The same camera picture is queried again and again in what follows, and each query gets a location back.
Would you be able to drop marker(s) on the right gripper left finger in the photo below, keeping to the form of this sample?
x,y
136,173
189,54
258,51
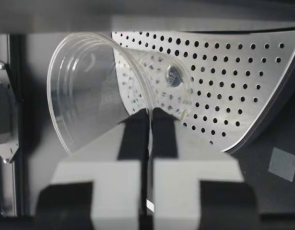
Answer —
x,y
106,177

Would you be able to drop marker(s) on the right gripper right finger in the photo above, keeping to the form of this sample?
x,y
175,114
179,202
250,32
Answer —
x,y
197,175

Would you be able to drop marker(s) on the clear plastic cup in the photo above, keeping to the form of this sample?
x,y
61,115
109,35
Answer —
x,y
89,79

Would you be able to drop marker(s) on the black frame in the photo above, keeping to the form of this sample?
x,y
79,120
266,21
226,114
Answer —
x,y
13,100

